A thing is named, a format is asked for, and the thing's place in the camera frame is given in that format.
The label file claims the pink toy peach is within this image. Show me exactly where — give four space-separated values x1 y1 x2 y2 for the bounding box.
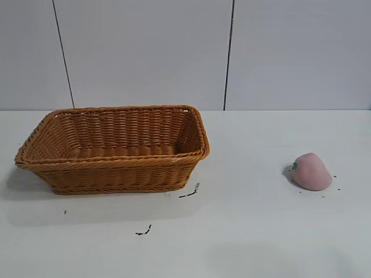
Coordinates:
291 152 333 192

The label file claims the brown woven wicker basket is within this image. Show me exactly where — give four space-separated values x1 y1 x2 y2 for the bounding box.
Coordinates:
14 104 210 195

